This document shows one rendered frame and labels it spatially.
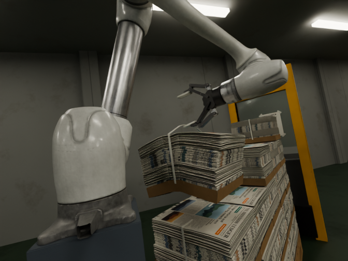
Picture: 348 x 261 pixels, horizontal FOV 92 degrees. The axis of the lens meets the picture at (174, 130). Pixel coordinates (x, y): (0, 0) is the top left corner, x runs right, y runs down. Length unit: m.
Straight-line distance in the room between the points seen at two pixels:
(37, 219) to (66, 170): 3.35
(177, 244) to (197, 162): 0.37
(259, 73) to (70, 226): 0.64
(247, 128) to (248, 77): 1.15
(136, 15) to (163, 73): 3.08
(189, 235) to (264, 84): 0.60
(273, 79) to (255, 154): 0.61
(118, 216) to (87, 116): 0.23
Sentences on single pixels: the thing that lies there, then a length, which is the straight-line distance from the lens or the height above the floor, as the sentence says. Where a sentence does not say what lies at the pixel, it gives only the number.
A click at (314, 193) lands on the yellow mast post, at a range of 2.31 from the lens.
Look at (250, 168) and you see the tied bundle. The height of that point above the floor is 0.94.
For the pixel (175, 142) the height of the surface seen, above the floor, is 1.16.
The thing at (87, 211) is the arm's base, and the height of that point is 1.04.
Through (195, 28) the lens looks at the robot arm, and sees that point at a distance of 0.69.
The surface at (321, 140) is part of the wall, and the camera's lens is 6.28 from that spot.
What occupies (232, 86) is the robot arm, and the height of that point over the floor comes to 1.32.
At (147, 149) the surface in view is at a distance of 0.76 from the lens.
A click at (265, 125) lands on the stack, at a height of 1.21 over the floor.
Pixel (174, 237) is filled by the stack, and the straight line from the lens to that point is 0.81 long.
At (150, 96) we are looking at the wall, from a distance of 3.58.
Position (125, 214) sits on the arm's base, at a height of 1.02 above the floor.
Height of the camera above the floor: 1.15
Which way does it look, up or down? 5 degrees up
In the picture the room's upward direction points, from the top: 8 degrees counter-clockwise
